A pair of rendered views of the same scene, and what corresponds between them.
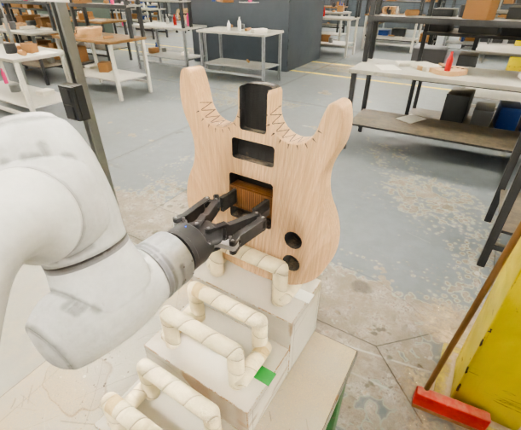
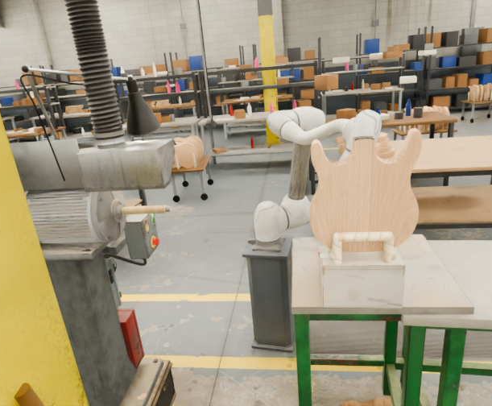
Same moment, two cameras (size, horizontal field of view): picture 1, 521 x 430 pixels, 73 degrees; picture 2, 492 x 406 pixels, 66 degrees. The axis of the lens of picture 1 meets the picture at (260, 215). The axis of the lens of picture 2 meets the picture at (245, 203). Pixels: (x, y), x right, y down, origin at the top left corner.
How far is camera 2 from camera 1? 1.76 m
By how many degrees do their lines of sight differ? 122
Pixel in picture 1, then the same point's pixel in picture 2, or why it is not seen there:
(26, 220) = (341, 123)
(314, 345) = (317, 300)
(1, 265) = (332, 124)
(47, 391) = (413, 246)
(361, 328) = not seen: outside the picture
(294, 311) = (323, 250)
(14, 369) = (445, 251)
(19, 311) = not seen: outside the picture
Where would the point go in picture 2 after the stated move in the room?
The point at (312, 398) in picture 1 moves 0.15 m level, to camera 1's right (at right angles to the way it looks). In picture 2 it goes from (303, 282) to (270, 293)
